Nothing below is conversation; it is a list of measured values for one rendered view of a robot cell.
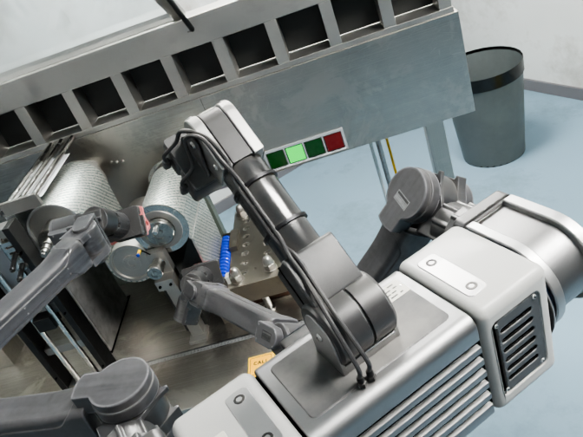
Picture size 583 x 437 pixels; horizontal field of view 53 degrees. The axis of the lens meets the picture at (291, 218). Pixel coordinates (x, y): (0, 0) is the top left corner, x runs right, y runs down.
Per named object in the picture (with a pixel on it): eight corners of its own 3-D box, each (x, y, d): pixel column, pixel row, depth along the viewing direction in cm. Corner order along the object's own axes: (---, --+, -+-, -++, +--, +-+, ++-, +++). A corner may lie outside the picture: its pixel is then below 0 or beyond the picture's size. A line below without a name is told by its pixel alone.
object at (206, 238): (216, 290, 163) (191, 238, 154) (222, 242, 183) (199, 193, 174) (218, 290, 163) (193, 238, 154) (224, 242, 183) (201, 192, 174)
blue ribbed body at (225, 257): (219, 286, 165) (214, 277, 163) (224, 243, 183) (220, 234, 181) (231, 283, 164) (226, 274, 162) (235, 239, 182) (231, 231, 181)
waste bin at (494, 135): (551, 143, 352) (541, 50, 321) (494, 180, 339) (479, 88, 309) (493, 127, 389) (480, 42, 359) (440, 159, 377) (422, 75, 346)
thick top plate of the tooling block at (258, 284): (235, 305, 162) (227, 290, 159) (241, 226, 196) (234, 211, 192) (290, 290, 160) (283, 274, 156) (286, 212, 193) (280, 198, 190)
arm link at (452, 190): (464, 247, 83) (438, 242, 80) (416, 223, 92) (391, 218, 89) (488, 186, 82) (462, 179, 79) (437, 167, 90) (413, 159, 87)
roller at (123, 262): (121, 285, 161) (101, 252, 155) (139, 234, 183) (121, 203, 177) (161, 274, 160) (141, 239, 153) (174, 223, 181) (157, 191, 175)
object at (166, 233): (149, 248, 152) (140, 224, 148) (150, 244, 154) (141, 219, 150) (177, 243, 152) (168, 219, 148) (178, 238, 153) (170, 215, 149)
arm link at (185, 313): (227, 290, 140) (194, 288, 135) (216, 335, 142) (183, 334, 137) (207, 274, 150) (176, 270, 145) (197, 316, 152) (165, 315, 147)
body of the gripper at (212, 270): (225, 282, 155) (219, 288, 147) (189, 291, 156) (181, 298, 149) (219, 258, 154) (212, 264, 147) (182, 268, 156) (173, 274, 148)
